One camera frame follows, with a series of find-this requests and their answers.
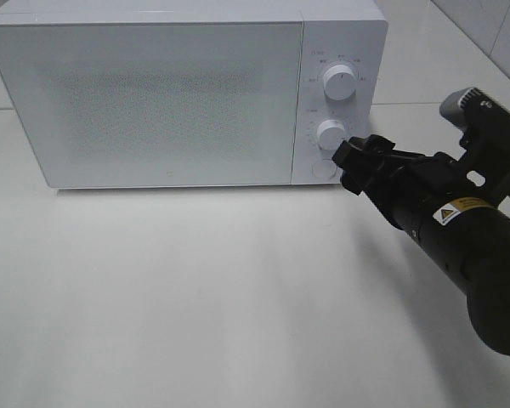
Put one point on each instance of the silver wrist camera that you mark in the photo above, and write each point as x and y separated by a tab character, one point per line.
485	127

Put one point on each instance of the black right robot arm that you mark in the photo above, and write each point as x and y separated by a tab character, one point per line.
489	315

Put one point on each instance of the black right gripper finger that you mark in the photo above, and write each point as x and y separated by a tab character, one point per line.
360	153
364	176

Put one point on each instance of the white microwave knob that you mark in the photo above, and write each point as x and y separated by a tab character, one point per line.
339	81
330	134

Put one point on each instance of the white microwave door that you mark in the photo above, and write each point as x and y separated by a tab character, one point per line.
122	106

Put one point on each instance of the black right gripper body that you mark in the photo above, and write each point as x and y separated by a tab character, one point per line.
446	215

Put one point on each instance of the white microwave oven body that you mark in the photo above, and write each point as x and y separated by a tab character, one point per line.
332	32

